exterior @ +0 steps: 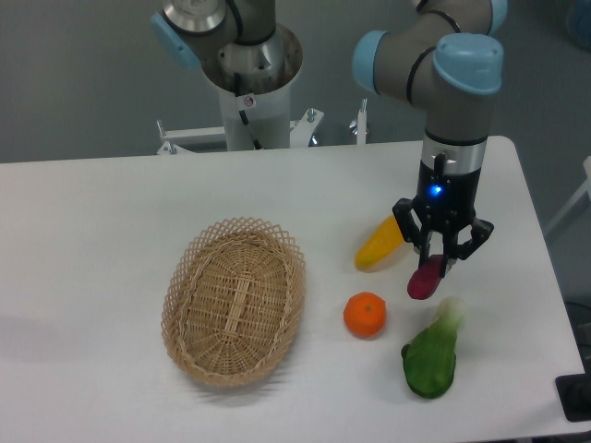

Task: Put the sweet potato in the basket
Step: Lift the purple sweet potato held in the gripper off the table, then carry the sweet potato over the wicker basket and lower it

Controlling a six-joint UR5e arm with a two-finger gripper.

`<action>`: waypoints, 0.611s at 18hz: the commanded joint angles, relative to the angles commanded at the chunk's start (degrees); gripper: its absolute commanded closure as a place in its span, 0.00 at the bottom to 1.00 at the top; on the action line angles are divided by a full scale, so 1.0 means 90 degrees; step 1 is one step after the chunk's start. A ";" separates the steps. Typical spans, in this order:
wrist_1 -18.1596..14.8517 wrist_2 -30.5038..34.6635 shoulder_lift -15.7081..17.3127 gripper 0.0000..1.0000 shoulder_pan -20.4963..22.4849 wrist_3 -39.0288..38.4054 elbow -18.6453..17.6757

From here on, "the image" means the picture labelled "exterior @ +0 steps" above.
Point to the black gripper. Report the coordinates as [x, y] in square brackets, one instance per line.
[440, 199]

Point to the purple sweet potato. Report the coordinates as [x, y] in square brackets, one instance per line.
[426, 279]

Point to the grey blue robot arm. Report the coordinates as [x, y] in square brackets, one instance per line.
[448, 64]

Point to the woven wicker basket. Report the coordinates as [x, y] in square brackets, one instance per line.
[234, 303]

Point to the yellow mango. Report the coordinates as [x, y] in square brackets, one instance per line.
[386, 238]

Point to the orange tangerine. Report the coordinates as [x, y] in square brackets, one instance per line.
[365, 314]

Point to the green bok choy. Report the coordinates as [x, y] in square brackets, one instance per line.
[429, 359]

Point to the white furniture leg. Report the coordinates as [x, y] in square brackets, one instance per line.
[575, 205]

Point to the black device at edge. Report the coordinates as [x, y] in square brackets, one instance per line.
[574, 393]

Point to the white metal base frame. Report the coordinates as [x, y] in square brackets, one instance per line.
[302, 133]

